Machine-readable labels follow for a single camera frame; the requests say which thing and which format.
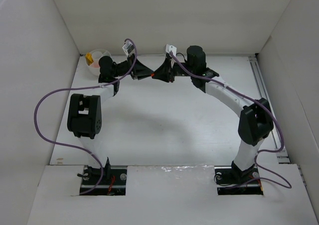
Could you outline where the orange round lego piece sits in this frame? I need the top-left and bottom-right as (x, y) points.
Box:
(90, 63), (100, 68)

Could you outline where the white divided round container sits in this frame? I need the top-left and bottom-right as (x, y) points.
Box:
(86, 49), (112, 77)

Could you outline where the yellow lego block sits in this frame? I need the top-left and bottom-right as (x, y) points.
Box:
(85, 53), (94, 66)

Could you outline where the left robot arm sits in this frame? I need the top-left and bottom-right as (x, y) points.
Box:
(67, 54), (154, 175)

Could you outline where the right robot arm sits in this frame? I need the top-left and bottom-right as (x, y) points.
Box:
(152, 44), (274, 183)

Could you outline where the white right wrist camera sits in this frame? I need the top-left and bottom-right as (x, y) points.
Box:
(165, 44), (177, 60)

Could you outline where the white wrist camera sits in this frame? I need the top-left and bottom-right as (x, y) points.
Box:
(122, 41), (135, 56)
(165, 44), (177, 60)

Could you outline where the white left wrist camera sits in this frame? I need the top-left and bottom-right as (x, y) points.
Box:
(122, 41), (135, 56)

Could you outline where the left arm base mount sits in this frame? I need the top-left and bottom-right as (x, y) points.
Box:
(77, 166), (127, 196)

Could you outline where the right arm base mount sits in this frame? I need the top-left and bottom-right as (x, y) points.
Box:
(213, 166), (264, 196)

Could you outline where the metal rail right side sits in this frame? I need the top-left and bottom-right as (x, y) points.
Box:
(248, 55), (291, 164)

